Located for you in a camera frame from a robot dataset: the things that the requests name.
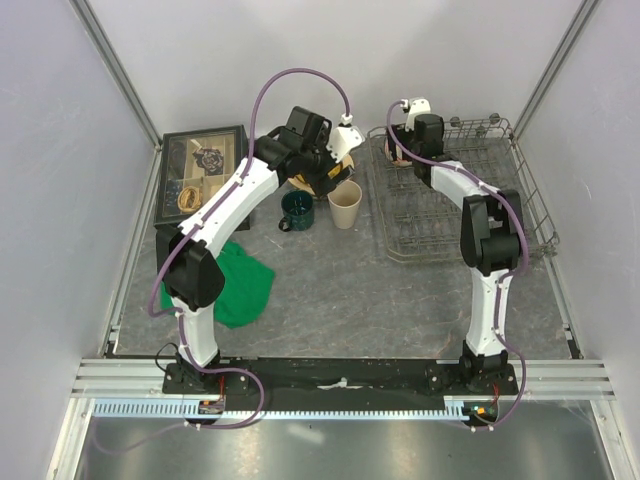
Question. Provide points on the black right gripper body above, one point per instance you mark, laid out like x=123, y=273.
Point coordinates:
x=407, y=138

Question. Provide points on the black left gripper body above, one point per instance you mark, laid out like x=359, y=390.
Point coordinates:
x=318, y=164

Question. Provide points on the white red patterned bowl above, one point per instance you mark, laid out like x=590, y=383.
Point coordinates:
x=394, y=153

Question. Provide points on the dark green mug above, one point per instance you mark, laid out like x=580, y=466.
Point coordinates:
x=298, y=211

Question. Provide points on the beige tall cup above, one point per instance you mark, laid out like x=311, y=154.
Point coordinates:
x=344, y=204

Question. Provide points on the cream bird plate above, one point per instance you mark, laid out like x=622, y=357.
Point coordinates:
x=350, y=167

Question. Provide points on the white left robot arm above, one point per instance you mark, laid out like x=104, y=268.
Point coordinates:
x=309, y=145

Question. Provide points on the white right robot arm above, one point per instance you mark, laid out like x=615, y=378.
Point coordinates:
x=492, y=243

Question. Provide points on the black framed wooden box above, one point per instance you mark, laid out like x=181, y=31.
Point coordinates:
x=195, y=165

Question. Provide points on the green cloth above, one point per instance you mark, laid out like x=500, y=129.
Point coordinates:
x=247, y=288

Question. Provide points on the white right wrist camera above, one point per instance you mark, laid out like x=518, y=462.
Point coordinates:
x=414, y=108

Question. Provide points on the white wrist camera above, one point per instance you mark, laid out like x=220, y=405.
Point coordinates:
x=414, y=108
x=344, y=138

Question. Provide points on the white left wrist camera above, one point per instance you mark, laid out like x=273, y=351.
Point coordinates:
x=344, y=138

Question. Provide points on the grey wire dish rack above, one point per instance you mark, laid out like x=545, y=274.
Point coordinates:
x=420, y=224

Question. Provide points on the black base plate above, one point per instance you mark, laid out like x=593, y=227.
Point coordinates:
x=338, y=385

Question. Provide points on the white slotted cable duct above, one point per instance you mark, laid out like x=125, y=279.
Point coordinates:
x=197, y=410

